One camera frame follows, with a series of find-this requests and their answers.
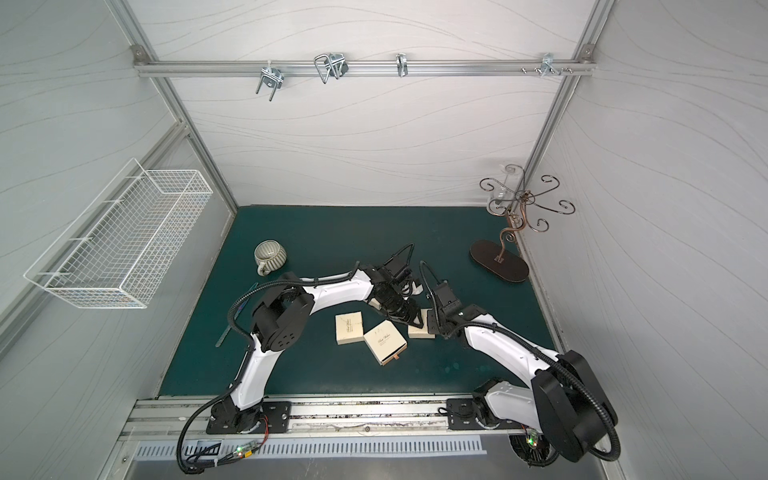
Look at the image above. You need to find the cream jewelry box front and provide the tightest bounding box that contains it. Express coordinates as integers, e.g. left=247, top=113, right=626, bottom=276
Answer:
left=363, top=320, right=407, bottom=366

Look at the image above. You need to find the metal clamp bracket middle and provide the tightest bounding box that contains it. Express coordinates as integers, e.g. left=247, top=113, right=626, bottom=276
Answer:
left=313, top=52, right=349, bottom=84

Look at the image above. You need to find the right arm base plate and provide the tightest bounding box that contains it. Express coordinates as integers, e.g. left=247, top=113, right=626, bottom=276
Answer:
left=437, top=398, right=523, bottom=431

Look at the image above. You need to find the grey ribbed ceramic mug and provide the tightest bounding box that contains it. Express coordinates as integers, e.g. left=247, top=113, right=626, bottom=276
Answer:
left=254, top=240, right=287, bottom=277

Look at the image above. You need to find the metal jewelry tree stand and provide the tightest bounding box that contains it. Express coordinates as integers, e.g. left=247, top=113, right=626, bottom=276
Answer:
left=469, top=163, right=576, bottom=283

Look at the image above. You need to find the white wire basket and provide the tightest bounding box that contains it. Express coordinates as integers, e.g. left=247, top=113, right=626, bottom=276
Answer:
left=23, top=159, right=213, bottom=310

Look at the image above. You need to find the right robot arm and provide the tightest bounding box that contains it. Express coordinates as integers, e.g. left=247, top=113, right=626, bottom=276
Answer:
left=419, top=261, right=622, bottom=462

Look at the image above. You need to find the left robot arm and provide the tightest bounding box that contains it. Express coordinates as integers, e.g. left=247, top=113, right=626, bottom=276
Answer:
left=226, top=243, right=425, bottom=412

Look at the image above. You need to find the metal clamp bracket right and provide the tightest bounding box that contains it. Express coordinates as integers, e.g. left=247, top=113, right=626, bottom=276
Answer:
left=520, top=53, right=574, bottom=78

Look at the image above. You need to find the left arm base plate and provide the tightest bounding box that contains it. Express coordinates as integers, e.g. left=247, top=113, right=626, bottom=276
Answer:
left=206, top=397, right=292, bottom=435

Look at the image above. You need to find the aluminium crossbar rail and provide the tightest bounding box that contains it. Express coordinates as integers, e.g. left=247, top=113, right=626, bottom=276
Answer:
left=134, top=57, right=597, bottom=79

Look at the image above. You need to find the cream jewelry box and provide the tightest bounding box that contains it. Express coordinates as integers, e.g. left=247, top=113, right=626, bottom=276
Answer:
left=335, top=312, right=364, bottom=345
left=363, top=320, right=407, bottom=366
left=407, top=309, right=435, bottom=339

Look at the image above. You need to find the metal clamp bracket left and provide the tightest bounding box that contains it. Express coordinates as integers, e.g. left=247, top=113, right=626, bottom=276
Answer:
left=255, top=65, right=284, bottom=101

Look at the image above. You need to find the metal clamp bracket small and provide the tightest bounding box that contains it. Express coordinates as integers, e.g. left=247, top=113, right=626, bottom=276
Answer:
left=395, top=53, right=408, bottom=78

